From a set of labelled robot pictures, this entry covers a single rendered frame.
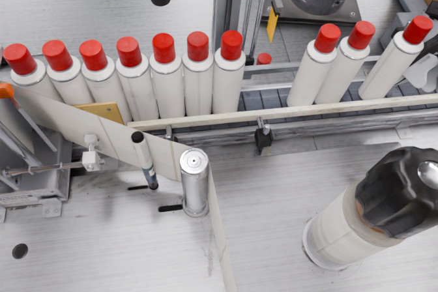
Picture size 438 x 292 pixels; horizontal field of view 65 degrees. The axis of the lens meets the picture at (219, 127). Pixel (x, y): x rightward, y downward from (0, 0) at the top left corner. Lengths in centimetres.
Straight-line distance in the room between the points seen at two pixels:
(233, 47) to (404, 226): 32
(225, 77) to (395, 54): 30
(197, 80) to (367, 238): 33
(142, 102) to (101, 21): 39
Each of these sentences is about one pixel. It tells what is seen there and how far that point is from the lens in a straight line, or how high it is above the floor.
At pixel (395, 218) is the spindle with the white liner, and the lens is 39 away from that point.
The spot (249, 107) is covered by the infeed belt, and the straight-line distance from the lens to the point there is 71.
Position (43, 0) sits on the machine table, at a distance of 106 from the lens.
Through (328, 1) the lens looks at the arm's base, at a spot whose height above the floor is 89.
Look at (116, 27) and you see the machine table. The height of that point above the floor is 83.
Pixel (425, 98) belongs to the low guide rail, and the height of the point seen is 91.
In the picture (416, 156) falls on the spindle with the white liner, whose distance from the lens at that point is 38.
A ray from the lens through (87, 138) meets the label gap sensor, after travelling 54.
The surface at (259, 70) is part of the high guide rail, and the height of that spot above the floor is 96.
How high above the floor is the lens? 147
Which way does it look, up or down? 60 degrees down
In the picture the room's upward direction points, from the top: 5 degrees clockwise
